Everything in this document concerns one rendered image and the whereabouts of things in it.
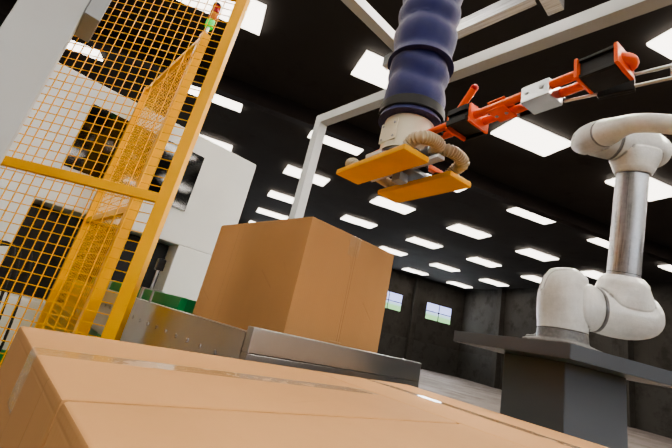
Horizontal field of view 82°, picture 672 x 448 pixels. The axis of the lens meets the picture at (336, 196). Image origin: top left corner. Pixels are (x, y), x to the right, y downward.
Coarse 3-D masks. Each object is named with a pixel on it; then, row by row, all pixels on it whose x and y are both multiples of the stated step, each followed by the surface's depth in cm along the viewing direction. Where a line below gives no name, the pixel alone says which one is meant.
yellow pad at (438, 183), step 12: (420, 180) 125; (432, 180) 121; (444, 180) 119; (456, 180) 117; (384, 192) 140; (396, 192) 137; (408, 192) 134; (420, 192) 132; (432, 192) 130; (444, 192) 128
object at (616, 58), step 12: (612, 48) 79; (576, 60) 84; (588, 60) 83; (600, 60) 80; (612, 60) 78; (576, 72) 83; (588, 72) 81; (600, 72) 80; (612, 72) 79; (624, 72) 78; (588, 84) 83; (600, 84) 83; (612, 84) 82
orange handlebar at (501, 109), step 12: (624, 60) 77; (636, 60) 77; (552, 84) 88; (564, 84) 87; (576, 84) 88; (504, 96) 99; (516, 96) 95; (564, 96) 91; (480, 108) 104; (492, 108) 101; (504, 108) 99; (516, 108) 99; (492, 120) 105; (504, 120) 103; (444, 132) 119; (432, 168) 142
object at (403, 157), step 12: (372, 156) 118; (384, 156) 113; (396, 156) 111; (408, 156) 110; (420, 156) 109; (348, 168) 128; (360, 168) 125; (372, 168) 123; (384, 168) 121; (396, 168) 119; (408, 168) 117; (360, 180) 134
